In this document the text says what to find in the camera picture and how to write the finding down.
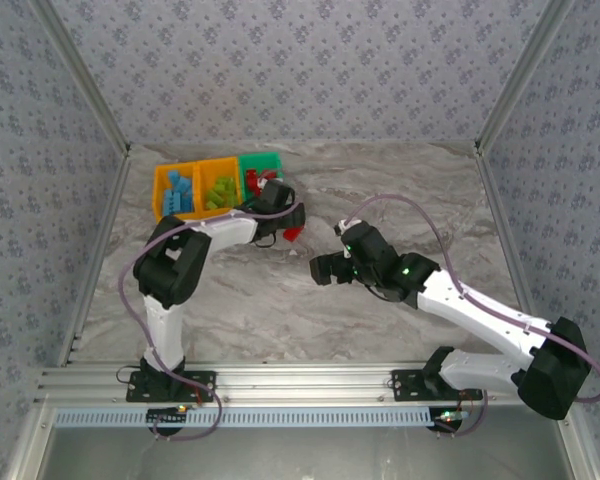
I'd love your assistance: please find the green plastic bin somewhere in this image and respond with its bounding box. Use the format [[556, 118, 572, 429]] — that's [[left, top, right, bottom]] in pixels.
[[237, 151, 285, 201]]

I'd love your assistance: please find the orange plastic bin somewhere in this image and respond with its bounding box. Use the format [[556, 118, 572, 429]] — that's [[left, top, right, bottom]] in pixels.
[[152, 159, 204, 224], [194, 156, 245, 219]]

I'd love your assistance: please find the steel sheet panel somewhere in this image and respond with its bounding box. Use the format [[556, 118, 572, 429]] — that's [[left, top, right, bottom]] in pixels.
[[34, 427, 576, 480]]

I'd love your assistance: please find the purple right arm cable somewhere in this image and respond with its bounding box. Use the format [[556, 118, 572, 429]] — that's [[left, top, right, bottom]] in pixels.
[[342, 193, 600, 439]]

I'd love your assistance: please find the aluminum front frame rail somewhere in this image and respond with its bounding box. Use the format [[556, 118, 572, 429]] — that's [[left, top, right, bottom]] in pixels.
[[34, 362, 581, 407]]

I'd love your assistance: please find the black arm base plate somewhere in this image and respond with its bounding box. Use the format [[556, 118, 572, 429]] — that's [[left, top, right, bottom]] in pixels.
[[126, 368, 218, 404], [390, 368, 484, 403]]

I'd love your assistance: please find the aluminum side rail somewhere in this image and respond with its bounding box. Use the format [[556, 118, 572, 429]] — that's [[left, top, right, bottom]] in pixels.
[[57, 144, 133, 369], [474, 142, 551, 364]]

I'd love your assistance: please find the slotted grey cable duct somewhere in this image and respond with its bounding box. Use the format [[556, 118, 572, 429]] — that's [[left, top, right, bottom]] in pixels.
[[54, 405, 464, 430]]

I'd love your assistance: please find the black lower mounting bracket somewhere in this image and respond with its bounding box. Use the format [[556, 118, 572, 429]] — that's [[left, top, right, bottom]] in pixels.
[[432, 408, 465, 437], [146, 407, 190, 441]]

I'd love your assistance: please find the aluminum corner post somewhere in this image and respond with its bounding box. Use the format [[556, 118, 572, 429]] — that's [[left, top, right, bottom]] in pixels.
[[473, 0, 577, 157], [29, 0, 132, 157]]

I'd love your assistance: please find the aluminum frame leg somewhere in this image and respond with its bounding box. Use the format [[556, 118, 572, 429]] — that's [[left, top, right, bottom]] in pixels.
[[2, 404, 57, 480], [552, 402, 600, 480]]

